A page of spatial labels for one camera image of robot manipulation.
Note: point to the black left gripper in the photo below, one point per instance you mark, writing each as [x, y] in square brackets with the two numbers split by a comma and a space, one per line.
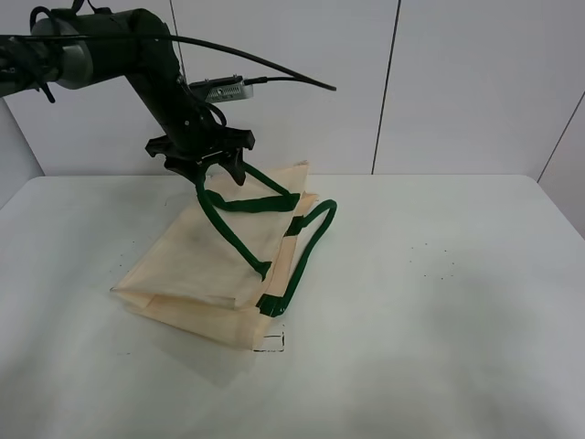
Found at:
[193, 133]

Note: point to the white linen bag green handles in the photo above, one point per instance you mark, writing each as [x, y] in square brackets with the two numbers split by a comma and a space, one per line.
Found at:
[227, 272]

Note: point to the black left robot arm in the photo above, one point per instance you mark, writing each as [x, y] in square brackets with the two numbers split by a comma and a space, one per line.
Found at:
[77, 51]

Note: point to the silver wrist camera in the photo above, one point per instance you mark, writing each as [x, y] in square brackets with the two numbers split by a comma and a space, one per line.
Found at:
[228, 89]

